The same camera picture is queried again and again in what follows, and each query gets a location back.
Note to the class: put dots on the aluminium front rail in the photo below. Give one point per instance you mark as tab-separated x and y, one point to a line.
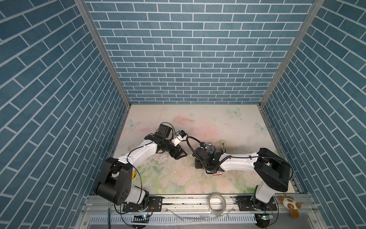
191	212

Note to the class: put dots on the plush toy animal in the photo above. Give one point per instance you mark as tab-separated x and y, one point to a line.
292	205

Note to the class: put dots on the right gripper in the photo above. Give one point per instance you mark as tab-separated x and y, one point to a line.
196	165

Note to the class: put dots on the clear tape roll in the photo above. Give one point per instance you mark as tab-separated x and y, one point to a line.
216	204

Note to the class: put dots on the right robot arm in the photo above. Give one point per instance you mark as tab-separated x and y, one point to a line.
271	168

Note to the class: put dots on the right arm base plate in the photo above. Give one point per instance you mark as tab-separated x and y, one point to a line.
249	203

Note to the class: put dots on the olive grey stapler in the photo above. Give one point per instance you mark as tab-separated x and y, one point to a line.
223	147

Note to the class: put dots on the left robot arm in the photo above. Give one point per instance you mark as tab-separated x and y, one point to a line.
114	183

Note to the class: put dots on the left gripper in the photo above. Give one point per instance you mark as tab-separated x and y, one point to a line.
177	155

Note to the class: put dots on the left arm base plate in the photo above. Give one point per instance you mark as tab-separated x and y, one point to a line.
152	202

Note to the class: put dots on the red staples box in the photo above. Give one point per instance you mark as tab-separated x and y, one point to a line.
218	173

